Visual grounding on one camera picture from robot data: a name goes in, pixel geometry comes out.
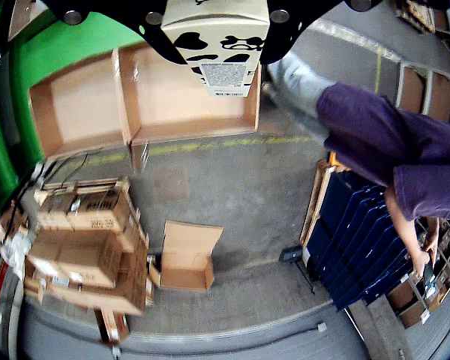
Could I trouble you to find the wooden shelving frame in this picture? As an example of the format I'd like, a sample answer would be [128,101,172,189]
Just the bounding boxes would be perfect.
[395,59,450,128]

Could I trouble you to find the person bare forearm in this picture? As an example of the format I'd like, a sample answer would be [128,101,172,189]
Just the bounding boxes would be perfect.
[384,183,432,260]

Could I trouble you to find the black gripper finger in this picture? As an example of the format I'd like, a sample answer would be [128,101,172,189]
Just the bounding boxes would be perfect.
[44,0,188,65]
[258,0,383,65]

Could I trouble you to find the person in purple shirt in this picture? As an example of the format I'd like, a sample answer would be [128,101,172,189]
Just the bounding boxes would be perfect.
[265,52,450,222]

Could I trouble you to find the person bare hand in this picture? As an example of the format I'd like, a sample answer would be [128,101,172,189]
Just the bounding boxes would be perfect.
[412,249,438,278]

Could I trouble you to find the cow print hand cream box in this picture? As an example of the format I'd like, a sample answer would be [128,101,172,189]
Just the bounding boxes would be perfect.
[160,0,271,98]

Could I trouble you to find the stacked brown cardboard cartons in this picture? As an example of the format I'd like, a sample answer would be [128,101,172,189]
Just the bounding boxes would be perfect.
[22,175,155,316]

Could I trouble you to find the black white handheld tool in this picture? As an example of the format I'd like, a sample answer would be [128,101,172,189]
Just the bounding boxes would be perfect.
[421,262,443,301]

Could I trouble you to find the stacked dark blue crates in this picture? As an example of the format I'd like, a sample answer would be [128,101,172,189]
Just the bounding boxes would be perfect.
[303,168,427,312]

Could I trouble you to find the small open cardboard box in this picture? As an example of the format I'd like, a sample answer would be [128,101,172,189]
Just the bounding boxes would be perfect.
[148,220,225,292]

